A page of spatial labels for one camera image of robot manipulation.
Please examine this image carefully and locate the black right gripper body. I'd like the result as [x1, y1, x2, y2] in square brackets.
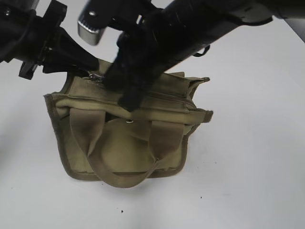
[108, 7, 210, 79]

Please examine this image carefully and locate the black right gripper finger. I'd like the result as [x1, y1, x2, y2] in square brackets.
[104, 57, 162, 112]

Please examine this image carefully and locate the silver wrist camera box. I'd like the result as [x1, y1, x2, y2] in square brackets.
[77, 0, 112, 46]

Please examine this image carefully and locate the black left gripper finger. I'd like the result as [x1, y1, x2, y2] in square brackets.
[42, 27, 99, 73]

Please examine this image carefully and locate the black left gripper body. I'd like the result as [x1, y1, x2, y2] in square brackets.
[0, 0, 67, 79]

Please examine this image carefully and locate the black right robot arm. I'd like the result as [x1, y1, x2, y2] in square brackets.
[104, 0, 305, 112]

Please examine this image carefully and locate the olive yellow canvas tote bag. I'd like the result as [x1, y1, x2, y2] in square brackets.
[45, 72, 213, 188]

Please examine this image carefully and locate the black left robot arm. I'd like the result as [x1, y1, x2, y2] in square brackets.
[0, 0, 99, 80]

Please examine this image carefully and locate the silver metal zipper pull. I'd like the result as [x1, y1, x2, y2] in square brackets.
[89, 73, 104, 83]

